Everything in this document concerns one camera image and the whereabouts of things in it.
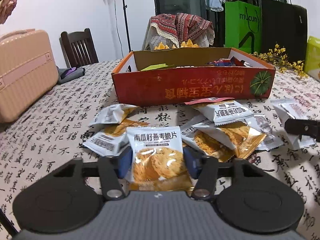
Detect white silver crisp packet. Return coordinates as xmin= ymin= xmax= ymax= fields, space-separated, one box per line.
xmin=271 ymin=99 xmax=319 ymax=150

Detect white gold oat crisp packet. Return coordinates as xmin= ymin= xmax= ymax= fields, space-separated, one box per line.
xmin=126 ymin=126 xmax=193 ymax=191

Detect red blue silver snack bag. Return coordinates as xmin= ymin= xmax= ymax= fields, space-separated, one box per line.
xmin=207 ymin=57 xmax=252 ymax=67

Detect white packet near gripper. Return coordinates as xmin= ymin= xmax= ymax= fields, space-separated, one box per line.
xmin=89 ymin=103 xmax=138 ymax=125

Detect light green snack carton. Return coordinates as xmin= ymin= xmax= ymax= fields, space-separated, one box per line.
xmin=304 ymin=36 xmax=320 ymax=81

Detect yellow flower branch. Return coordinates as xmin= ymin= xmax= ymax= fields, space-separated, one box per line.
xmin=252 ymin=44 xmax=308 ymax=78

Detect orange cardboard snack box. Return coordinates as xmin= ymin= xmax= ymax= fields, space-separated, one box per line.
xmin=111 ymin=47 xmax=276 ymax=106

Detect flat green snack packet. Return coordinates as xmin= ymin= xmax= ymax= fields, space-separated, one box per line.
xmin=141 ymin=63 xmax=175 ymax=72

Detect black paper shopping bag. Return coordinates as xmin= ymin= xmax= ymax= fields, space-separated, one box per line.
xmin=261 ymin=0 xmax=308 ymax=62

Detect grey purple folded cloth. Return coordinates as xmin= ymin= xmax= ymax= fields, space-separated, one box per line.
xmin=57 ymin=67 xmax=85 ymax=85

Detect plate of orange slices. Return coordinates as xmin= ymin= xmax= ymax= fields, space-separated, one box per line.
xmin=154 ymin=39 xmax=200 ymax=50

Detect green paper shopping bag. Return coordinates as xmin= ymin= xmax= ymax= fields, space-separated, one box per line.
xmin=225 ymin=1 xmax=262 ymax=54

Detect dark wooden chair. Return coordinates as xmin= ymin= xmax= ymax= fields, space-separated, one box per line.
xmin=60 ymin=28 xmax=99 ymax=67

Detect chair under cloth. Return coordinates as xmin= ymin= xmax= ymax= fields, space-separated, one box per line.
xmin=142 ymin=20 xmax=215 ymax=50

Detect red patterned cloth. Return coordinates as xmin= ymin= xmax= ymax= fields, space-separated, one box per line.
xmin=150 ymin=12 xmax=214 ymax=43

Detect pink small suitcase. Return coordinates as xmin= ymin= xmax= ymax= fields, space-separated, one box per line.
xmin=0 ymin=29 xmax=59 ymax=124

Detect studio lamp on stand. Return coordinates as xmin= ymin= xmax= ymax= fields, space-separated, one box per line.
xmin=122 ymin=0 xmax=132 ymax=52

